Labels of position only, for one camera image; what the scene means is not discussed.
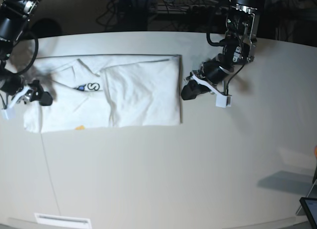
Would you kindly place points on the white printed T-shirt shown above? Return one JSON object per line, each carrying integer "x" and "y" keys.
{"x": 106, "y": 91}

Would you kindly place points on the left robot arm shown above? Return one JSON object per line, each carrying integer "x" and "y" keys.
{"x": 238, "y": 48}

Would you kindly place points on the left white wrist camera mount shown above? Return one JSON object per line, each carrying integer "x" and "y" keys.
{"x": 223, "y": 100}

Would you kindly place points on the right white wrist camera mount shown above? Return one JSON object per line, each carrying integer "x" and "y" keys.
{"x": 9, "y": 112}

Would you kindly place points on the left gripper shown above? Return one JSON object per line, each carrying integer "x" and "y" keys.
{"x": 211, "y": 71}

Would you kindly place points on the black tablet device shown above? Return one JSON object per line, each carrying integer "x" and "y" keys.
{"x": 311, "y": 214}

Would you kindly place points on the power strip with red light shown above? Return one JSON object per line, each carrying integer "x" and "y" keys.
{"x": 182, "y": 9}

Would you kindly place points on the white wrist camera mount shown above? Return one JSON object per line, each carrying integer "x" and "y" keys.
{"x": 223, "y": 100}
{"x": 9, "y": 112}

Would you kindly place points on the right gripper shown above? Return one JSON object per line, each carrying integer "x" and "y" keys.
{"x": 35, "y": 92}

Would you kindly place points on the white paper label strip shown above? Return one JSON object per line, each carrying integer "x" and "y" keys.
{"x": 64, "y": 222}

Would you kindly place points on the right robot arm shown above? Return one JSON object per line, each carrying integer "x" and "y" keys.
{"x": 14, "y": 18}

